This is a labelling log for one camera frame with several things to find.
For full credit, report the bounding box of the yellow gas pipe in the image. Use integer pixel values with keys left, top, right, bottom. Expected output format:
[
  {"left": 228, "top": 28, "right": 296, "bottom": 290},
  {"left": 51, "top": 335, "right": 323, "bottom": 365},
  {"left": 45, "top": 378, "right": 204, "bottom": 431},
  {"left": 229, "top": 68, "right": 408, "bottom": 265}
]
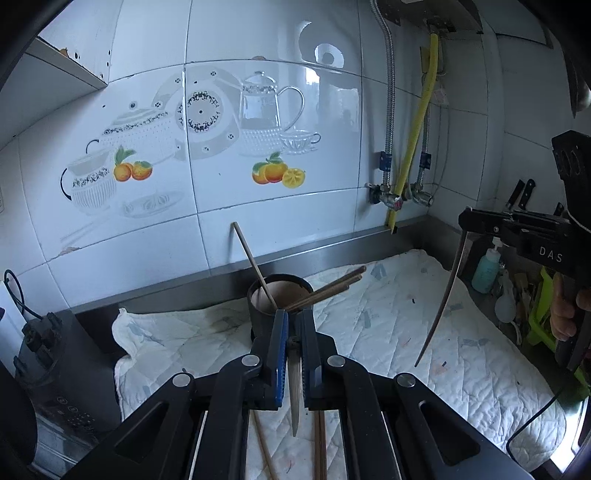
[{"left": 386, "top": 32, "right": 440, "bottom": 234}]

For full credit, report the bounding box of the metal angle valve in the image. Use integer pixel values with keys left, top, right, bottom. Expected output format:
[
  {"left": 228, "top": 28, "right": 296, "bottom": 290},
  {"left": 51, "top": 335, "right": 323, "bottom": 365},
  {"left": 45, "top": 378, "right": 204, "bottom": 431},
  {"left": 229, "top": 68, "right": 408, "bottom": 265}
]
[{"left": 408, "top": 182, "right": 435, "bottom": 206}]

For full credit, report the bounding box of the black power cable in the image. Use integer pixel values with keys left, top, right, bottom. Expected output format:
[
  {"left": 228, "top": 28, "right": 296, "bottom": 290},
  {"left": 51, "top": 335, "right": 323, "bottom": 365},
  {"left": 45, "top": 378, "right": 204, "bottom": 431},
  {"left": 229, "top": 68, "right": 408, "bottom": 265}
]
[{"left": 4, "top": 269, "right": 48, "bottom": 325}]

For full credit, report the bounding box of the braided metal hose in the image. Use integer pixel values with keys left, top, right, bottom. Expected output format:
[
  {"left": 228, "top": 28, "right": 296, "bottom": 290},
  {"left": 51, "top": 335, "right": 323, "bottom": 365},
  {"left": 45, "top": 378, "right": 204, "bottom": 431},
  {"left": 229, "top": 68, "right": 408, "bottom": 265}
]
[
  {"left": 371, "top": 0, "right": 398, "bottom": 185},
  {"left": 416, "top": 104, "right": 434, "bottom": 186}
]

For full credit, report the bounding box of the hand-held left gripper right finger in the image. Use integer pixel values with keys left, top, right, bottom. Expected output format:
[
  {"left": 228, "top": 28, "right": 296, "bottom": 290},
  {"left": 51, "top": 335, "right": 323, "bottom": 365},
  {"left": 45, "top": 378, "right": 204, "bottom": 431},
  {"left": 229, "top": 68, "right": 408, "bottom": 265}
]
[{"left": 295, "top": 308, "right": 536, "bottom": 480}]

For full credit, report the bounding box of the person's right hand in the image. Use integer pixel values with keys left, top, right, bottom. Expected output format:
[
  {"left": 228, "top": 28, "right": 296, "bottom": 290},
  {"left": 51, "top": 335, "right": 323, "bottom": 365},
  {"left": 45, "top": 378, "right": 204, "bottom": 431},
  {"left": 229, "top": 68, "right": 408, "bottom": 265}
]
[{"left": 549, "top": 272, "right": 591, "bottom": 342}]

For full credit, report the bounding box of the black blender base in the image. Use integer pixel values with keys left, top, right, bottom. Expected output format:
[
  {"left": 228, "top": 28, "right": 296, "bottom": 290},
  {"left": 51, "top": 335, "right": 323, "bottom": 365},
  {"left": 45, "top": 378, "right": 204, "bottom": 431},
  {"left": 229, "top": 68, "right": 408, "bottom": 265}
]
[{"left": 13, "top": 309, "right": 122, "bottom": 433}]

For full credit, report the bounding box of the wall cabinet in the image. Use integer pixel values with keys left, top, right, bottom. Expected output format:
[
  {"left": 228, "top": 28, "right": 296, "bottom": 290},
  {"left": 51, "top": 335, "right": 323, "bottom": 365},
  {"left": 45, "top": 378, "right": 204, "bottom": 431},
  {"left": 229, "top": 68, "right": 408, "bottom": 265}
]
[{"left": 0, "top": 0, "right": 121, "bottom": 139}]

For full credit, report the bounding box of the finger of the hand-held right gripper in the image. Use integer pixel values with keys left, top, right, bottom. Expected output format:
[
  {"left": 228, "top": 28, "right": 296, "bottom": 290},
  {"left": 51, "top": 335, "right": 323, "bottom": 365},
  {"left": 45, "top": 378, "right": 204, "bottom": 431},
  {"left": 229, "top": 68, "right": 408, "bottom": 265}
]
[{"left": 458, "top": 207, "right": 509, "bottom": 235}]

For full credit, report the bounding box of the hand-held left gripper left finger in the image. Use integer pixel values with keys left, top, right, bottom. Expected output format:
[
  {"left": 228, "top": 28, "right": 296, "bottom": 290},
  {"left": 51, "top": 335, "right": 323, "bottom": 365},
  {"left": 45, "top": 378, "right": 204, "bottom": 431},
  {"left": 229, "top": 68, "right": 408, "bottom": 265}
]
[{"left": 62, "top": 309, "right": 290, "bottom": 480}]

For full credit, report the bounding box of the black cylindrical chopstick holder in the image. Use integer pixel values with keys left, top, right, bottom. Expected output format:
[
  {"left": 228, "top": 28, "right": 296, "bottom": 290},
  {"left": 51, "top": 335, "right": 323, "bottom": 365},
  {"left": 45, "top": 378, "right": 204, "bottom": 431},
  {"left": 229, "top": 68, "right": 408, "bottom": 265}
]
[{"left": 246, "top": 275, "right": 315, "bottom": 345}]

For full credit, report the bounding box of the white plastic ladle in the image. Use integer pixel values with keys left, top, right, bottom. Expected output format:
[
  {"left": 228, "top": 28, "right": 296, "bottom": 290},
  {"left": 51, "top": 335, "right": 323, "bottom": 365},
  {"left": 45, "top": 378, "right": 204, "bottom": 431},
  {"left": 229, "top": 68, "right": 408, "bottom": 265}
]
[{"left": 494, "top": 270, "right": 523, "bottom": 345}]

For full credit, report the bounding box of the green plastic rack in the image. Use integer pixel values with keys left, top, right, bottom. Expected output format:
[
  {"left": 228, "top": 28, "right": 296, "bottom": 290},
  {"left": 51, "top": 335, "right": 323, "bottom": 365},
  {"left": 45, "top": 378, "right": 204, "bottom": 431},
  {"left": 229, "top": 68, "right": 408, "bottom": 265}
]
[{"left": 528, "top": 267, "right": 591, "bottom": 403}]

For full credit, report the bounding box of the white quilted printed cloth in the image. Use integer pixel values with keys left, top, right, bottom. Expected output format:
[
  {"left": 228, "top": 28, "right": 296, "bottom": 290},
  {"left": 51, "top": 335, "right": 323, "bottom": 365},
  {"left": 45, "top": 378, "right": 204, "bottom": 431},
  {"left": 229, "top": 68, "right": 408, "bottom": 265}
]
[{"left": 113, "top": 249, "right": 567, "bottom": 480}]

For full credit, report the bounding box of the red handled valve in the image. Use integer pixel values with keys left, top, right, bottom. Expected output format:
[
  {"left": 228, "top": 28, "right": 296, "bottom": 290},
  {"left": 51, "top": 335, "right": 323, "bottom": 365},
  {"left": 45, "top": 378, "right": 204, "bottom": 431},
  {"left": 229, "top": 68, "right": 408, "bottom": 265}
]
[{"left": 366, "top": 182, "right": 403, "bottom": 207}]

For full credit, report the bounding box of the teal pump soap bottle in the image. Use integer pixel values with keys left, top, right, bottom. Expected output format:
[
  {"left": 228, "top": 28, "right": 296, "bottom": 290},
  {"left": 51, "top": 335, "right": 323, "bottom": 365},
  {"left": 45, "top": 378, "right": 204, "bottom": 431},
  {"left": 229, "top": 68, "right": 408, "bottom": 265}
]
[{"left": 471, "top": 237, "right": 504, "bottom": 294}]

